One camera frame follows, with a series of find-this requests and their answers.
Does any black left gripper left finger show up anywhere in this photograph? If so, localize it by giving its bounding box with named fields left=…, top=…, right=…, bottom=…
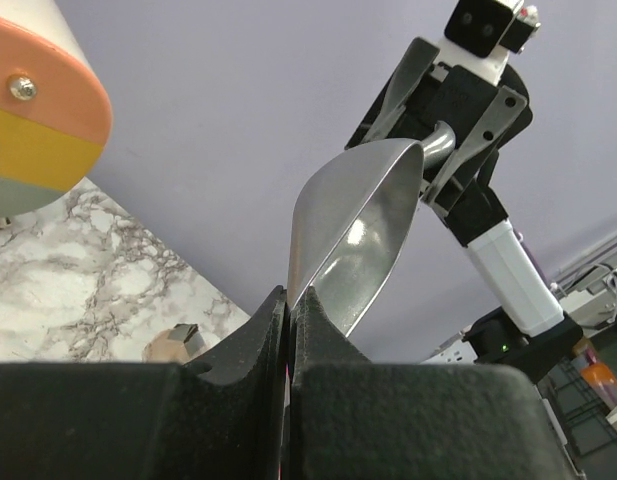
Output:
left=0, top=287, right=287, bottom=479

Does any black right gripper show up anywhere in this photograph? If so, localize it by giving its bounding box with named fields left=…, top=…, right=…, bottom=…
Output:
left=345, top=37, right=533, bottom=215

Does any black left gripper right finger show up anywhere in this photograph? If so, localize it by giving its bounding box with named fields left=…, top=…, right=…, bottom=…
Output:
left=287, top=290, right=574, bottom=479

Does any peach cat litter bag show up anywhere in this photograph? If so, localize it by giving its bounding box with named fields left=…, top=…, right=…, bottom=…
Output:
left=142, top=323, right=208, bottom=364

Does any silver metal litter scoop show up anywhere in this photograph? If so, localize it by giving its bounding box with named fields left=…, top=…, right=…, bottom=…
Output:
left=287, top=122, right=456, bottom=335

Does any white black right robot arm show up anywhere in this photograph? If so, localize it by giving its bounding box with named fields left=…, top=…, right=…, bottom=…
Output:
left=347, top=38, right=582, bottom=382

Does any dark grey storage crate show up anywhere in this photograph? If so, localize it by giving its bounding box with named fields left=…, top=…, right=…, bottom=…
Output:
left=538, top=359, right=617, bottom=480

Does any round pastel drawer cabinet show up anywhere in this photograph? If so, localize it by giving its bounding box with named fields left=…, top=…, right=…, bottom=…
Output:
left=0, top=1, right=113, bottom=226

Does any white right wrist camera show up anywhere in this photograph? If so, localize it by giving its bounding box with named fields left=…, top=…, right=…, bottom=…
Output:
left=436, top=0, right=541, bottom=85

